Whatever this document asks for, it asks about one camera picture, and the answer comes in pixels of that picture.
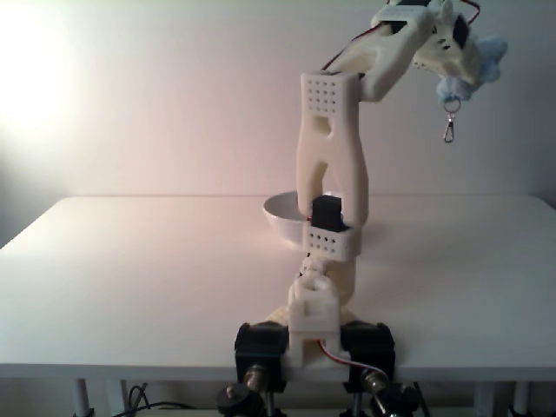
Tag black floor cable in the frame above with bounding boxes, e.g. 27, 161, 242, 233
123, 384, 195, 416

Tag skyblue plush doll with keychain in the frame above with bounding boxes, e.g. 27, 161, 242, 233
435, 35, 510, 145

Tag white table leg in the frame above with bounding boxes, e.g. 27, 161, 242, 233
514, 381, 534, 417
473, 381, 496, 410
106, 380, 127, 417
71, 378, 91, 417

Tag black tripod mount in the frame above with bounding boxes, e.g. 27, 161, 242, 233
215, 383, 267, 417
371, 381, 429, 417

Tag black table clamp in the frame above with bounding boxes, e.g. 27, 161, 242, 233
341, 321, 397, 394
234, 321, 290, 394

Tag white ceramic bowl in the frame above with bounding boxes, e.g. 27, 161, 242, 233
261, 189, 370, 248

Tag red white servo cable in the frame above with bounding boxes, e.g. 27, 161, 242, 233
317, 340, 388, 380

